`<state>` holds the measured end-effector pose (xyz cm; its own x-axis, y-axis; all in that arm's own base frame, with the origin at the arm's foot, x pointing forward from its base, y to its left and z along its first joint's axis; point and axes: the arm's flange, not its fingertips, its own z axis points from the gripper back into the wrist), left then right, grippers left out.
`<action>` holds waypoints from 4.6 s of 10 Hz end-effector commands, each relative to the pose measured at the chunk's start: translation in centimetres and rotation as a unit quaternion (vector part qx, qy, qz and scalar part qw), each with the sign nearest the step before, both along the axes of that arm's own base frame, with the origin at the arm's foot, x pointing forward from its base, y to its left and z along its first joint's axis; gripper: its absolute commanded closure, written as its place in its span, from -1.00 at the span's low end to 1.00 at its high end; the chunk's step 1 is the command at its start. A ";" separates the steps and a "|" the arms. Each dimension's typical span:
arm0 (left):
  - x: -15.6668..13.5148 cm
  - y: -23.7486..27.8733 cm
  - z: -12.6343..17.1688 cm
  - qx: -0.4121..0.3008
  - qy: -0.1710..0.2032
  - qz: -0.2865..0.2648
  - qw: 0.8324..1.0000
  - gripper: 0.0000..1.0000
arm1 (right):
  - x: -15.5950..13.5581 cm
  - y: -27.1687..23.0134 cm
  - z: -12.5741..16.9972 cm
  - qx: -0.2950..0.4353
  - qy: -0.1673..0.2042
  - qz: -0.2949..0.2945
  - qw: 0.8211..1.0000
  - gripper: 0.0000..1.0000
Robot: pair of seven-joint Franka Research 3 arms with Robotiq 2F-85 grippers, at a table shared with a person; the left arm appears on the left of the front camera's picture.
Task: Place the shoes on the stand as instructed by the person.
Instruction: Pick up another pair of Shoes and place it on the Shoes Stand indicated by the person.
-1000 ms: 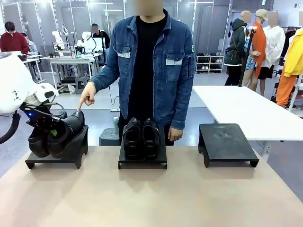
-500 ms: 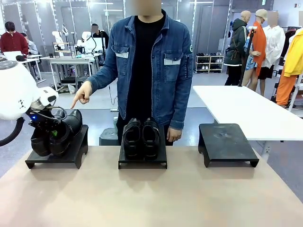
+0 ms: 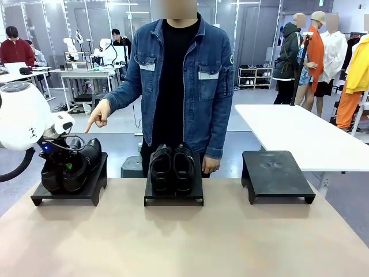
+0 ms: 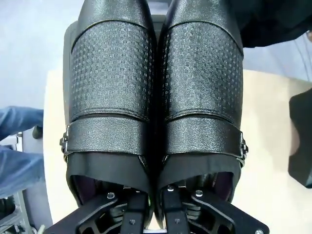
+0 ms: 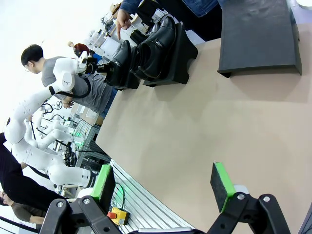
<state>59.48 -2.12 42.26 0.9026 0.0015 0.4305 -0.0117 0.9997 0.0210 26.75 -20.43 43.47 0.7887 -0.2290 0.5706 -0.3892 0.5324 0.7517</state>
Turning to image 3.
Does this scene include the denim-sleeved left forearm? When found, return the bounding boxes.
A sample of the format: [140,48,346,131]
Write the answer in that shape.
[205,114,232,159]

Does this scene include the white background desk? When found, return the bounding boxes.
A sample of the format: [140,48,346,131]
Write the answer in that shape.
[0,66,57,101]

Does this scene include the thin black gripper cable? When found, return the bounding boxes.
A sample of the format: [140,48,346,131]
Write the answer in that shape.
[50,133,86,151]

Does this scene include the person in denim jacket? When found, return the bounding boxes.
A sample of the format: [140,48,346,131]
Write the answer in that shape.
[102,13,235,178]

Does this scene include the white laptop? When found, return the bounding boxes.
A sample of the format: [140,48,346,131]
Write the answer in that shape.
[3,62,27,74]

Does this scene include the person's left hand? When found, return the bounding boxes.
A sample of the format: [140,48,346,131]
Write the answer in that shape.
[201,155,221,174]

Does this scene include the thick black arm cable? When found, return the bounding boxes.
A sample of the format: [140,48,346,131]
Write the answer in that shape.
[0,148,36,183]

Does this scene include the mannequin in dark green hoodie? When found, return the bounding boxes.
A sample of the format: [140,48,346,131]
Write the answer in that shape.
[272,13,306,105]

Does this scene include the wooden shoe rack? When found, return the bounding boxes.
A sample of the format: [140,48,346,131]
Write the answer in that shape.
[237,66,273,91]

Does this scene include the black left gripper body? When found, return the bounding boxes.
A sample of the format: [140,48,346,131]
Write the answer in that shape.
[37,137,86,163]

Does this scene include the mannequin in yellow hoodie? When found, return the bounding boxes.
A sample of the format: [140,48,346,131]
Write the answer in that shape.
[335,35,369,131]

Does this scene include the white background workbench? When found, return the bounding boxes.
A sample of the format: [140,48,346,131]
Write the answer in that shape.
[56,63,125,112]

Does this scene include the grey step stool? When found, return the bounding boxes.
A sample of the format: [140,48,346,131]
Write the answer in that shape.
[91,92,109,108]

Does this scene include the mannequin in orange top, cap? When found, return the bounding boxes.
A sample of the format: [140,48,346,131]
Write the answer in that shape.
[293,10,327,118]

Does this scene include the wire frame shelf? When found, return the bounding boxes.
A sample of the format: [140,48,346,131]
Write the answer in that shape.
[63,50,91,72]

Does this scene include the person in red sweater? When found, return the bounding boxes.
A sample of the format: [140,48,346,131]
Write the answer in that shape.
[0,25,36,68]

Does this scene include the person's right hand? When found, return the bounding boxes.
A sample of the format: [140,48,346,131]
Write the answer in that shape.
[84,99,112,134]

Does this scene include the denim-sleeved right forearm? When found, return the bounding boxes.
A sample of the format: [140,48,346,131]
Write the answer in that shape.
[102,82,142,117]

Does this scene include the black tripod pole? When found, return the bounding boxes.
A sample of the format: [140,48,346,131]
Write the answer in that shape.
[121,36,133,83]

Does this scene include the large white table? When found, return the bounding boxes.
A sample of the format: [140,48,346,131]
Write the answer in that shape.
[235,104,369,174]

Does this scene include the mannequin in white shirt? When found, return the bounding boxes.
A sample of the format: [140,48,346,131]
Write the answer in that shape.
[313,13,349,98]

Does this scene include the person in black with glasses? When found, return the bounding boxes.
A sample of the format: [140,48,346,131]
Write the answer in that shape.
[111,28,133,57]

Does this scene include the person in light blue shirt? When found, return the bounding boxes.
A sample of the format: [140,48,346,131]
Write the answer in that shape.
[25,40,48,66]

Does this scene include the black shoe stand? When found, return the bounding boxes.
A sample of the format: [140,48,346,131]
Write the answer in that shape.
[143,152,205,207]
[30,152,109,207]
[241,150,317,205]

